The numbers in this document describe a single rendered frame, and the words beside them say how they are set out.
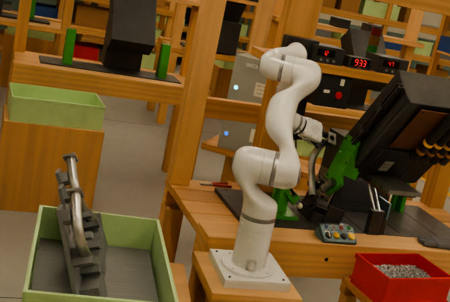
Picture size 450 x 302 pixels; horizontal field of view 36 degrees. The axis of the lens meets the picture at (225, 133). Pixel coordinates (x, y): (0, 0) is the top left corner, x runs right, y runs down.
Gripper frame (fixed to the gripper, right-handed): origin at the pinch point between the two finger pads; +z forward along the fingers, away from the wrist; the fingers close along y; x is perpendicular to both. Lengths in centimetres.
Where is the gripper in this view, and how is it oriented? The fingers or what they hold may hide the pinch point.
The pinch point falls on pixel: (327, 139)
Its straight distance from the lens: 306.4
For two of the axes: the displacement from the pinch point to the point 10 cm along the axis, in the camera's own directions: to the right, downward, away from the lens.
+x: -5.7, 3.9, 7.2
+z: 8.1, 3.9, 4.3
